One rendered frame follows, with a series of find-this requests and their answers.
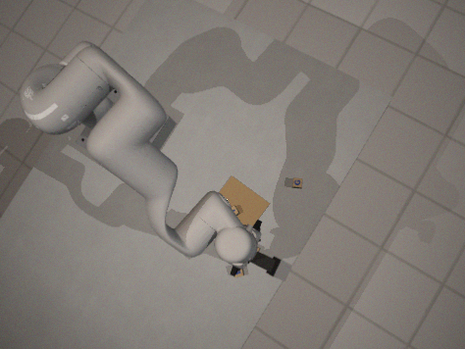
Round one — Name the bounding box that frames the tan mat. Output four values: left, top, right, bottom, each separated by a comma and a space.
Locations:
219, 176, 270, 226

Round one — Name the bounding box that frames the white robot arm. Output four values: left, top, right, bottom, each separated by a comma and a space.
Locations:
20, 41, 292, 281

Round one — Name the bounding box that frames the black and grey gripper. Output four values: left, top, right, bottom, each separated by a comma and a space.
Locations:
231, 220, 262, 276

